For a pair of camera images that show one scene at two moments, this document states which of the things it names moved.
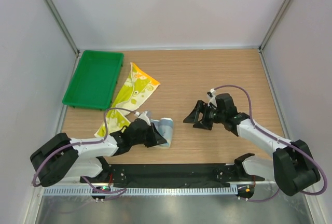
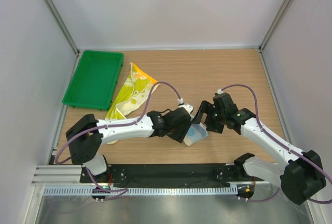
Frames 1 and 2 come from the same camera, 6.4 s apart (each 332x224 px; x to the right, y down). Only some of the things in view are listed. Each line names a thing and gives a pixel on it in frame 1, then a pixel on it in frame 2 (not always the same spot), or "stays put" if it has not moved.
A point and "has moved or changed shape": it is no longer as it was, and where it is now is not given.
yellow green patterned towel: x=138 y=85 stays put
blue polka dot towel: x=165 y=126 has moved or changed shape
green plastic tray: x=93 y=83 stays put
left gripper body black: x=146 y=137 -> x=178 y=133
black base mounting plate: x=166 y=175 stays put
